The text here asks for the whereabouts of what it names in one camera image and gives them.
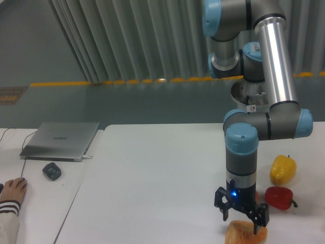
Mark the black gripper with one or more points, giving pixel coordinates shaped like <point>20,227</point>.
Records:
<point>243,199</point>

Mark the triangular orange bread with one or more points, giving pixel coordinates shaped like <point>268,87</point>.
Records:
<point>242,232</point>

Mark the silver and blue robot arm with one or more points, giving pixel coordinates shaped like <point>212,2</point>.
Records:
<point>251,42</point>

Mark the white sleeve forearm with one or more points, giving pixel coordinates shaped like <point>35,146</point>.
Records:
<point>9,221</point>

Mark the person's hand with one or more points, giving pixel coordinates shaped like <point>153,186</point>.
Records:
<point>14,190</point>

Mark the brown egg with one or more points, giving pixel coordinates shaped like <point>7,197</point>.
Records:
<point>256,196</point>

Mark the red bell pepper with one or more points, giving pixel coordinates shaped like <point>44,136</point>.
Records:
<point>280,197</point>

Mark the yellow bell pepper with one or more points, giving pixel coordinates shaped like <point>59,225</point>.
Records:
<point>283,170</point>

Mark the white laptop dongle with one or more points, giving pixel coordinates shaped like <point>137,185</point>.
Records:
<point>86,157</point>

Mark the silver closed laptop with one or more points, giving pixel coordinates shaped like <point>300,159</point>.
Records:
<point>60,141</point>

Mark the grey pleated curtain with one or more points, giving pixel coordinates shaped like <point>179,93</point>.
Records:
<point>149,40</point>

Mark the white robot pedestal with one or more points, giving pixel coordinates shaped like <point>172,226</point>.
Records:
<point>250,96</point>

